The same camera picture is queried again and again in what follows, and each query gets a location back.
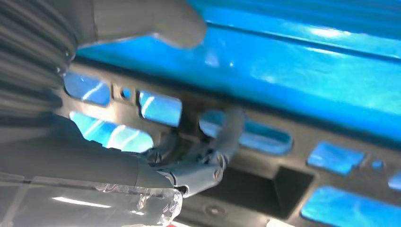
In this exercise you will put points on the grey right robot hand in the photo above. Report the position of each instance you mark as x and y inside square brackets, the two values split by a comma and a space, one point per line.
[78, 163]

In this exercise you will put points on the blue metal shelf rack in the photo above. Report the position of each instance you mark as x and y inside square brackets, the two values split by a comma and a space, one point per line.
[282, 78]

